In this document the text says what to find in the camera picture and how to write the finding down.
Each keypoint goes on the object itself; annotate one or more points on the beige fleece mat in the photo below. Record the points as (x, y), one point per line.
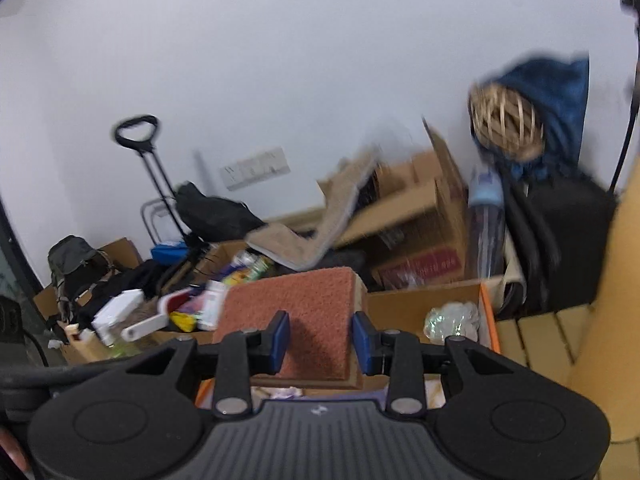
(340, 190)

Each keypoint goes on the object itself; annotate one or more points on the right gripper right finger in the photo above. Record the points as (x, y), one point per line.
(396, 355)

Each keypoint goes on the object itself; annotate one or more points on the red orange cardboard tray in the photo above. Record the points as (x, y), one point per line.
(405, 310)

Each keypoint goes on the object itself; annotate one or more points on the pink satin bow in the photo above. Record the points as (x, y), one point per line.
(271, 393)

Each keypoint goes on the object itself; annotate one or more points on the woven rattan ball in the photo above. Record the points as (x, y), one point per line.
(505, 122)

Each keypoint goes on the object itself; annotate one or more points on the white lint roller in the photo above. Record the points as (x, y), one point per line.
(154, 315)

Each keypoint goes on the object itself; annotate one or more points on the grey green backpack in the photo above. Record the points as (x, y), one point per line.
(76, 269)

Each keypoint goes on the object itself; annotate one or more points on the small brown cardboard box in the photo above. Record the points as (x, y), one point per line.
(192, 299)

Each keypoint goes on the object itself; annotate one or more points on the blue water bottle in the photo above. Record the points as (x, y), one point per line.
(486, 224)

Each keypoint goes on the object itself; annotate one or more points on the red scouring sponge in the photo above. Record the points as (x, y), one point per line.
(320, 304)

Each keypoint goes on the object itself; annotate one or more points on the person's left hand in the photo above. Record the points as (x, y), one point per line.
(13, 449)

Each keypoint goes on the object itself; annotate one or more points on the large open cardboard box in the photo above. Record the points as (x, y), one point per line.
(414, 231)

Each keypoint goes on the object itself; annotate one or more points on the dark blue jacket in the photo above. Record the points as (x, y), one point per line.
(559, 91)

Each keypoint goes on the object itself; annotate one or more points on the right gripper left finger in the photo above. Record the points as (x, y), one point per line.
(242, 355)

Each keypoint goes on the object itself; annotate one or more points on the white wall socket strip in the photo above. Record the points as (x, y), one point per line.
(263, 166)

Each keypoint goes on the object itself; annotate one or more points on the purple knitted pouch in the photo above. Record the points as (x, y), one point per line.
(380, 396)

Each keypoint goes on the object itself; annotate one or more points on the black trolley handle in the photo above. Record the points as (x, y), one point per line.
(138, 134)

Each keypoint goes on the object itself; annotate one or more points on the black bag on trolley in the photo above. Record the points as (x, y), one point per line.
(214, 219)

